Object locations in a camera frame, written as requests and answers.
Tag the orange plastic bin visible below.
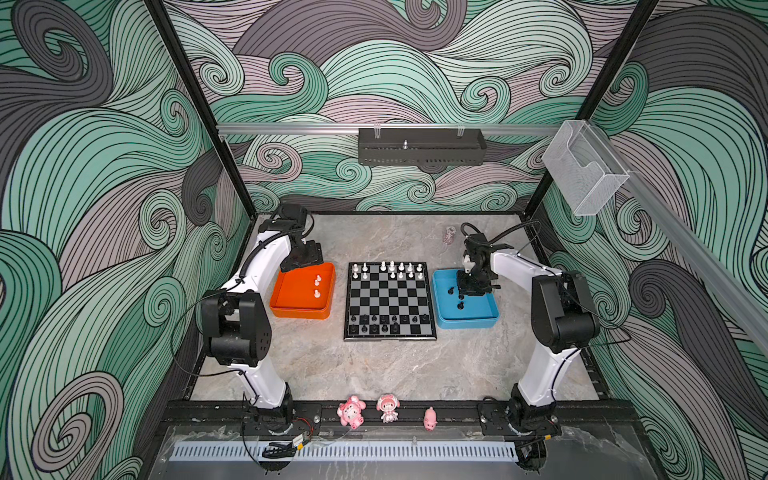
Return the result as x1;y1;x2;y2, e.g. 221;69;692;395
270;262;336;320

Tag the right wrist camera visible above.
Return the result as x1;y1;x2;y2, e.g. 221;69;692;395
462;233;492;273

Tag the pink hat doll figurine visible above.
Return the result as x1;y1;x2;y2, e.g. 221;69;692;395
376;393;400;424

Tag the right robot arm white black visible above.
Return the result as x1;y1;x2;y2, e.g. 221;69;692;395
457;247;600;429

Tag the aluminium rail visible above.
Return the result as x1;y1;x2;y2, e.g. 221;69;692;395
216;122;560;137
584;121;767;352

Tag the blue plastic bin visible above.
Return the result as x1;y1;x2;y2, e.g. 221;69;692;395
431;269;500;329

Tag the black hanging tray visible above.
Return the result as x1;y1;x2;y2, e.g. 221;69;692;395
357;129;488;172

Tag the white slotted cable duct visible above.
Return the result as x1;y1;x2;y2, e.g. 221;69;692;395
169;440;518;463

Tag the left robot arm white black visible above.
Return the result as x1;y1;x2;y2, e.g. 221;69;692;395
199;203;323;425

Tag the aluminium rail right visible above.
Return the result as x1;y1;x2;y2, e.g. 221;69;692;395
584;121;767;352

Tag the pink big-eared figurine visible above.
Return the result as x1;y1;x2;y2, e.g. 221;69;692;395
337;395;367;430

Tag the aluminium rail back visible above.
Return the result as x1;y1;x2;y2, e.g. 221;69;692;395
216;122;560;137

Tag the small pink pig figurine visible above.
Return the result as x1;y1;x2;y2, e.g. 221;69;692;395
423;407;438;431

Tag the clear plastic wall box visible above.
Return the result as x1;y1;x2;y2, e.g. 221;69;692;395
542;120;629;217

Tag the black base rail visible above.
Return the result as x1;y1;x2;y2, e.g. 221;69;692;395
160;398;639;438

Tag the black white chessboard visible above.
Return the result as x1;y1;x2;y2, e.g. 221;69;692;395
343;261;437;342

